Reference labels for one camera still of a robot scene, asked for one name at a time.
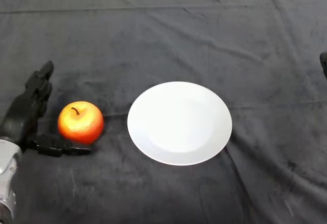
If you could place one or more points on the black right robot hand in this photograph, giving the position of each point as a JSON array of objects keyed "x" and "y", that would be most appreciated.
[{"x": 324, "y": 63}]

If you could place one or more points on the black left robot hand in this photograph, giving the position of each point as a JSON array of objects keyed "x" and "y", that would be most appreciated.
[{"x": 23, "y": 111}]

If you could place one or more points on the red yellow apple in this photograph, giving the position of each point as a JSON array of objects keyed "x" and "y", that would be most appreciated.
[{"x": 81, "y": 126}]

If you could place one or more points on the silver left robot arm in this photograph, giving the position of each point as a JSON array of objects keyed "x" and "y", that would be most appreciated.
[{"x": 7, "y": 173}]

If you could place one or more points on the white round plate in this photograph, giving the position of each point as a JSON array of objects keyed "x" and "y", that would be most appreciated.
[{"x": 184, "y": 126}]

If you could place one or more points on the black velvet table cloth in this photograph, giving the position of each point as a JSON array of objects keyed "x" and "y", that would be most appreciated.
[{"x": 163, "y": 42}]

